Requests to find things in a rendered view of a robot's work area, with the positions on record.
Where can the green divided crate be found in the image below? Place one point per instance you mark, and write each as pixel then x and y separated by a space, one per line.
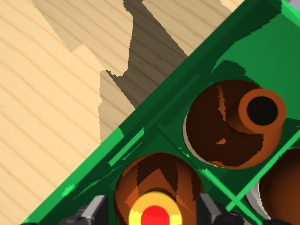
pixel 258 42

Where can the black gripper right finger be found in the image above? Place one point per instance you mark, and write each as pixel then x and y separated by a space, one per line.
pixel 207 213

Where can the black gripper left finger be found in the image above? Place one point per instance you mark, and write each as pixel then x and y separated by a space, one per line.
pixel 94 213

